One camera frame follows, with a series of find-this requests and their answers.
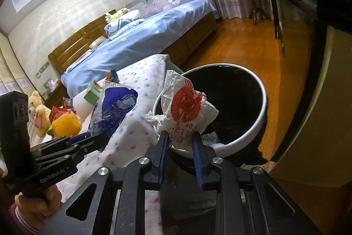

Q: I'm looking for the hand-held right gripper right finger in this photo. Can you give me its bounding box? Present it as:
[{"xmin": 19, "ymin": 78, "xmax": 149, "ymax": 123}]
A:
[{"xmin": 192, "ymin": 132, "xmax": 322, "ymax": 235}]

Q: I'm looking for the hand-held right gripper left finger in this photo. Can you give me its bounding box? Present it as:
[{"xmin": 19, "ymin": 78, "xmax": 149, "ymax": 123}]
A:
[{"xmin": 34, "ymin": 130, "xmax": 169, "ymax": 235}]

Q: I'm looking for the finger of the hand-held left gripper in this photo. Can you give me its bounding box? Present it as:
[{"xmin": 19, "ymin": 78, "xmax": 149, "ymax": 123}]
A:
[
  {"xmin": 34, "ymin": 133, "xmax": 110, "ymax": 167},
  {"xmin": 30, "ymin": 134, "xmax": 93, "ymax": 155}
]

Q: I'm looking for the blue and clear plastic bag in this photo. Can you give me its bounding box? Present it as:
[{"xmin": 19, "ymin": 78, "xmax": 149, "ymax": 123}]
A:
[{"xmin": 88, "ymin": 81, "xmax": 139, "ymax": 140}]

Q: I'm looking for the green cardboard box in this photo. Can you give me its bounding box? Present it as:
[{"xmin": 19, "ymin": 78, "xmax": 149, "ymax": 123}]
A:
[{"xmin": 84, "ymin": 80, "xmax": 104, "ymax": 106}]

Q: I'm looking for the white bag red print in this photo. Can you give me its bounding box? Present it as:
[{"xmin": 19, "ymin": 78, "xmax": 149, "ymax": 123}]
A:
[{"xmin": 145, "ymin": 70, "xmax": 220, "ymax": 154}]

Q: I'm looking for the white bin with black liner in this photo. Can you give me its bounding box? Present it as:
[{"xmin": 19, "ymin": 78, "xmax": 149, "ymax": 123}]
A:
[{"xmin": 151, "ymin": 64, "xmax": 272, "ymax": 168}]

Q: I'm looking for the person's left forearm pink sleeve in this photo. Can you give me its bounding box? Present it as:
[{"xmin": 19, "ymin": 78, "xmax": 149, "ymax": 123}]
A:
[{"xmin": 8, "ymin": 202, "xmax": 42, "ymax": 235}]

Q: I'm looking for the person's left hand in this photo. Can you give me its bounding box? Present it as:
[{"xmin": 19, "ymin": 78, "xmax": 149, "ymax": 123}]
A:
[{"xmin": 15, "ymin": 184, "xmax": 63, "ymax": 224}]

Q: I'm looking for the yellow foam fruit net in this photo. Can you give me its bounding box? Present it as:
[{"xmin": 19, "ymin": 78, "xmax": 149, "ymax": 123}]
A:
[{"xmin": 52, "ymin": 111, "xmax": 82, "ymax": 139}]

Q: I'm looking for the red snack packet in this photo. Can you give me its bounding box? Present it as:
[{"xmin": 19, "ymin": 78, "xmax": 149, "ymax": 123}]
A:
[{"xmin": 49, "ymin": 105, "xmax": 74, "ymax": 128}]

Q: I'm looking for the beige teddy bear pink heart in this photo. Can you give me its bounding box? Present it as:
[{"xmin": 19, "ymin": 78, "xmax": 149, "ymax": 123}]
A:
[{"xmin": 27, "ymin": 90, "xmax": 53, "ymax": 139}]

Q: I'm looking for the wooden nightstand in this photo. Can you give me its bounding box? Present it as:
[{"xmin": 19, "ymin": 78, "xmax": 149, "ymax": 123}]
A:
[{"xmin": 44, "ymin": 85, "xmax": 68, "ymax": 110}]

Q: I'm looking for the framed photo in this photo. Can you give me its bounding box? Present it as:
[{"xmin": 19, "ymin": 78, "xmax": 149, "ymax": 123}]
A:
[{"xmin": 44, "ymin": 78, "xmax": 60, "ymax": 92}]

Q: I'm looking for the cream sliding wardrobe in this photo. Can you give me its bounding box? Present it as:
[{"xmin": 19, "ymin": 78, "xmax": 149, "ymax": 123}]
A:
[{"xmin": 0, "ymin": 31, "xmax": 42, "ymax": 103}]

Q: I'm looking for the small colourful packet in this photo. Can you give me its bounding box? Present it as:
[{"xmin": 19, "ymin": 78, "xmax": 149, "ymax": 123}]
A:
[{"xmin": 106, "ymin": 70, "xmax": 119, "ymax": 84}]

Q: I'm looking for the pink pillow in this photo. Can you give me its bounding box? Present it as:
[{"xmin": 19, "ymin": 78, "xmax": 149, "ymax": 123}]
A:
[{"xmin": 89, "ymin": 37, "xmax": 106, "ymax": 49}]

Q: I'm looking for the blue bed with headboard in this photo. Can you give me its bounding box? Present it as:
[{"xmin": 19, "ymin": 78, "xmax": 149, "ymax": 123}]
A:
[{"xmin": 60, "ymin": 0, "xmax": 218, "ymax": 99}]

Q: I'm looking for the folded blue and white quilt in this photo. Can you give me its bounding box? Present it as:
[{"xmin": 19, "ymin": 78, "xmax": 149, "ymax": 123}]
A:
[{"xmin": 104, "ymin": 9, "xmax": 146, "ymax": 38}]

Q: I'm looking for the yellow plush toy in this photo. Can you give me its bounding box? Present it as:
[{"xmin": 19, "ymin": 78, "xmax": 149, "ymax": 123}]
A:
[{"xmin": 104, "ymin": 6, "xmax": 130, "ymax": 22}]

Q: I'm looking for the cream cabinet with black edge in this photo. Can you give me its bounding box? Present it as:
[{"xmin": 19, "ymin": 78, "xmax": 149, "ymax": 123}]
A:
[{"xmin": 271, "ymin": 23, "xmax": 352, "ymax": 224}]

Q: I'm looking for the wall socket panel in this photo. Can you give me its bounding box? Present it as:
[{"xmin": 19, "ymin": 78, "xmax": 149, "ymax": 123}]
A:
[{"xmin": 36, "ymin": 61, "xmax": 50, "ymax": 79}]

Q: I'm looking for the wooden bed frame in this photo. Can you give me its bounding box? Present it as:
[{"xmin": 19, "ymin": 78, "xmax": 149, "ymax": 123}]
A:
[{"xmin": 48, "ymin": 8, "xmax": 219, "ymax": 76}]

